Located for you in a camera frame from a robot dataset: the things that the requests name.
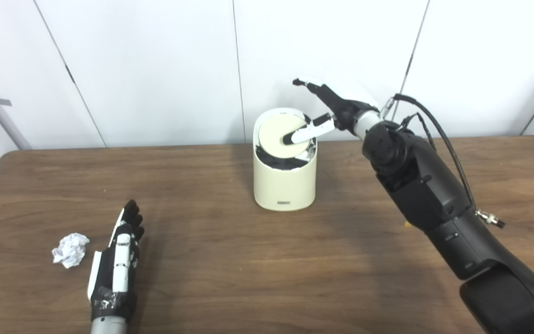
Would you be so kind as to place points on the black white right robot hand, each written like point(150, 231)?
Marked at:
point(346, 109)

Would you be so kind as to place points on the grey wall corner post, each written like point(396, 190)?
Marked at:
point(3, 113)

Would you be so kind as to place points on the cream-colored lidded bin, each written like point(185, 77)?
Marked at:
point(283, 185)

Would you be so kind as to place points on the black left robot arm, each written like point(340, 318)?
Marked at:
point(109, 327)

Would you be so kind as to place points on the small grey wall label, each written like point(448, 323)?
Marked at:
point(4, 102)

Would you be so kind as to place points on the white paper ball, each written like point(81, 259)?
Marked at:
point(70, 250)

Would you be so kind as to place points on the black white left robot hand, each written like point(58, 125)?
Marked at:
point(104, 278)

